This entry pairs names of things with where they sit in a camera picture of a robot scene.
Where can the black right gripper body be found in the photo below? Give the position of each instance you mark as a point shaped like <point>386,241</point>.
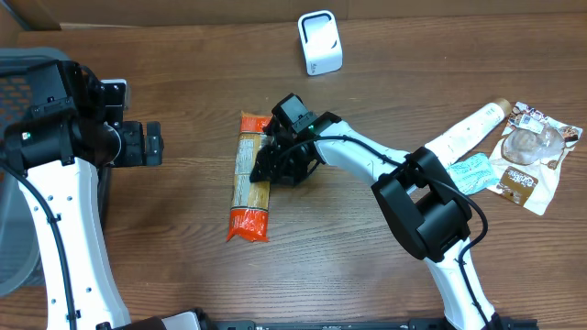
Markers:
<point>291,162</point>

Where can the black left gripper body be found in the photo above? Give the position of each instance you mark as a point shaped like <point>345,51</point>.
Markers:
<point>127,146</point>

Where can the orange spaghetti packet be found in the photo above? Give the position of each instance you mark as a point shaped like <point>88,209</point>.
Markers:
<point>249,211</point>

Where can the white cream tube gold cap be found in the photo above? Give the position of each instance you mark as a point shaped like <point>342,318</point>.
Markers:
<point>469,132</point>

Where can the teal snack packet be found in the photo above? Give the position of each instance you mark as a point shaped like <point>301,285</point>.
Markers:
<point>473,174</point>

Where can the beige PanTree snack pouch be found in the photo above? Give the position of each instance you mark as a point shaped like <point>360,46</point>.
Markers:
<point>527,159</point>

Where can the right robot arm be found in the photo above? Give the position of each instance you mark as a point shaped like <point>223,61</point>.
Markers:
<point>425,211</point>

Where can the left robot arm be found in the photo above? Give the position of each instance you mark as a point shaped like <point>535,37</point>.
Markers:
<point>76,128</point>

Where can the white barcode scanner stand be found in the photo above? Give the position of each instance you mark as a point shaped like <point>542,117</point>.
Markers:
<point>320,42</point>

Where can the cardboard back panel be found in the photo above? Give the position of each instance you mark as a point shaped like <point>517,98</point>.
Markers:
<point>50,14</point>

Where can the grey plastic mesh basket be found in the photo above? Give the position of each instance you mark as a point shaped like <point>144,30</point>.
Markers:
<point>14,229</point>

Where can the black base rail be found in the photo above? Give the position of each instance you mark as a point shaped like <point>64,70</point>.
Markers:
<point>413,324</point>

